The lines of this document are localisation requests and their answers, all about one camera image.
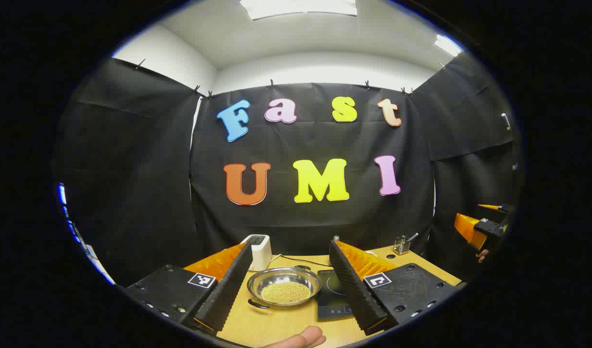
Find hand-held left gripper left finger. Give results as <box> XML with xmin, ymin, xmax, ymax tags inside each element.
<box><xmin>127</xmin><ymin>240</ymin><xmax>254</xmax><ymax>336</ymax></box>

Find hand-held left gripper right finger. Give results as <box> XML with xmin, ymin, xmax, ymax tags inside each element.
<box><xmin>329</xmin><ymin>239</ymin><xmax>463</xmax><ymax>336</ymax></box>

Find black induction cooktop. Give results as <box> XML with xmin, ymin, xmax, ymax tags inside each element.
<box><xmin>317</xmin><ymin>269</ymin><xmax>355</xmax><ymax>319</ymax></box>

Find stainless steel pot black handle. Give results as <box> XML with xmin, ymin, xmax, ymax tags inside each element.
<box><xmin>246</xmin><ymin>265</ymin><xmax>322</xmax><ymax>310</ymax></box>

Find pile of soybeans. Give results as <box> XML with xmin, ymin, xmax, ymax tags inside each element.
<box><xmin>260</xmin><ymin>282</ymin><xmax>312</xmax><ymax>304</ymax></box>

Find white toaster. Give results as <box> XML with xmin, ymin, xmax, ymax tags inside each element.
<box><xmin>240</xmin><ymin>234</ymin><xmax>272</xmax><ymax>271</ymax></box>

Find small ceiling light panel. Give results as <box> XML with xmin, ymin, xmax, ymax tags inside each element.
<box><xmin>433</xmin><ymin>34</ymin><xmax>463</xmax><ymax>58</ymax></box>

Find large ceiling light panel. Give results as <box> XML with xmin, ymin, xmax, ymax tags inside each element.
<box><xmin>239</xmin><ymin>0</ymin><xmax>358</xmax><ymax>21</ymax></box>

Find black power cable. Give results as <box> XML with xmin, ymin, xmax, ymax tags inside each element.
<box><xmin>281</xmin><ymin>256</ymin><xmax>333</xmax><ymax>268</ymax></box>

